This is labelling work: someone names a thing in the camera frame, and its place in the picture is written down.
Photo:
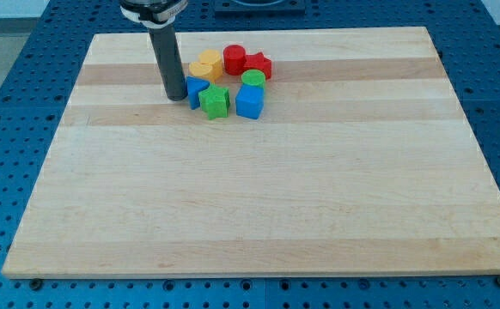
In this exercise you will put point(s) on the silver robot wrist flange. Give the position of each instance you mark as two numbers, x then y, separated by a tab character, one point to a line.
152	13

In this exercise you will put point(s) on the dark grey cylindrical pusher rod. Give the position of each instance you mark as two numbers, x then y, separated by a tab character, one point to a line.
167	55

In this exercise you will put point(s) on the blue triangle block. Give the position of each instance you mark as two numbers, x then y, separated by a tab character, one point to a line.
194	86

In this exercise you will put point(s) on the green star block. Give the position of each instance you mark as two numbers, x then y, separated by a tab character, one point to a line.
215	101

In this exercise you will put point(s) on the red star block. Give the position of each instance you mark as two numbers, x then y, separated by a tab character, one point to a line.
258	61

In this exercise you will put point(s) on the yellow heart block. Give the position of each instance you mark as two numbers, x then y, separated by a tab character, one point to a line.
209	66

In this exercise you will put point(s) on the red cylinder block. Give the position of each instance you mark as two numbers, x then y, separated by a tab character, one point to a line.
234	58

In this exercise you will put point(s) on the green cylinder block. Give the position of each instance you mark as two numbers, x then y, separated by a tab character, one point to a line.
254	78

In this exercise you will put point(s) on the blue cube block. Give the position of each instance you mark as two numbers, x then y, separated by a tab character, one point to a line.
249	101

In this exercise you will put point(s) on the light wooden board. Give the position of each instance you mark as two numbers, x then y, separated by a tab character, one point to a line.
362	163

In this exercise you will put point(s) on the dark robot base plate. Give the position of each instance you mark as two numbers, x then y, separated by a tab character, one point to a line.
230	7

